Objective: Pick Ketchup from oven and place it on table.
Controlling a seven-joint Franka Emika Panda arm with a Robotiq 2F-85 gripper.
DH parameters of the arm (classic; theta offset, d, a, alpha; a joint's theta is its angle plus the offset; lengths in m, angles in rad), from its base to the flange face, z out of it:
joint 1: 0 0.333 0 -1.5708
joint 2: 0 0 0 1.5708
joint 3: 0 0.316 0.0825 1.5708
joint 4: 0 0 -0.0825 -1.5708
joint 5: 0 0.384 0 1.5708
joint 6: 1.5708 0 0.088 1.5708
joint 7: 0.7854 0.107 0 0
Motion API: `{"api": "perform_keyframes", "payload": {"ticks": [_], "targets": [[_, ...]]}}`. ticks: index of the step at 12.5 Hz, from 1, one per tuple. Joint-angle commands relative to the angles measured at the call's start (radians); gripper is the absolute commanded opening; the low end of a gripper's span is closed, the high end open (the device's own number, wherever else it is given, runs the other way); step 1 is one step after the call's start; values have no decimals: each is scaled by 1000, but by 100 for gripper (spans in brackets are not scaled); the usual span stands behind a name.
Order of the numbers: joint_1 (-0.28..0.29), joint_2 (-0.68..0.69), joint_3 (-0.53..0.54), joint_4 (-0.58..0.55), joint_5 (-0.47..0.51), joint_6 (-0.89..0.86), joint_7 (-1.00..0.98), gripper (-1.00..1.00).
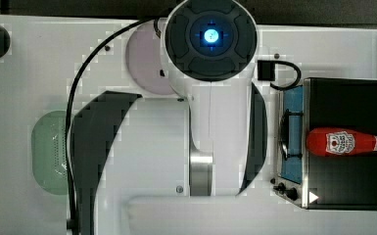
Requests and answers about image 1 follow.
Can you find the red plush ketchup bottle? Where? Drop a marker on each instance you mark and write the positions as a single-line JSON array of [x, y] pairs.
[[334, 141]]

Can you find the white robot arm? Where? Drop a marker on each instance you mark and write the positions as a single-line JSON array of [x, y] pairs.
[[192, 124]]

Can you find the black toaster oven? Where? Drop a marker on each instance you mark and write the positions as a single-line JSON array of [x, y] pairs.
[[312, 182]]

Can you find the lilac round plate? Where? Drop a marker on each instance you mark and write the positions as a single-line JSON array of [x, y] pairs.
[[143, 60]]

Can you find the small black connector box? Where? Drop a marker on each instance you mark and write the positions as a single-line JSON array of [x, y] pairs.
[[266, 72]]

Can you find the green oval colander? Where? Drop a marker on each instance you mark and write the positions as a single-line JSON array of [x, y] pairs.
[[49, 166]]

